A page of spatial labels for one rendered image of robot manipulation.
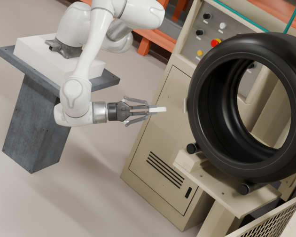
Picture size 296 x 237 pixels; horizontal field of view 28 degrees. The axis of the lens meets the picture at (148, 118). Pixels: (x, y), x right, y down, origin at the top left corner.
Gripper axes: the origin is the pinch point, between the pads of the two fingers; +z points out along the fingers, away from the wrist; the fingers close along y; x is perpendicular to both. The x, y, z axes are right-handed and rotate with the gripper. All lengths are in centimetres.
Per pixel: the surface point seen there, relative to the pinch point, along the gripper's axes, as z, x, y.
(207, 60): 19.8, 8.9, -19.3
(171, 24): 38, -313, -36
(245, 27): 53, -70, -31
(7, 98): -91, -172, 10
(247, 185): 32.8, 16.4, 29.5
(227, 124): 31.6, -15.5, 10.4
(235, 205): 28.9, 10.4, 39.0
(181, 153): 9.4, -3.3, 19.5
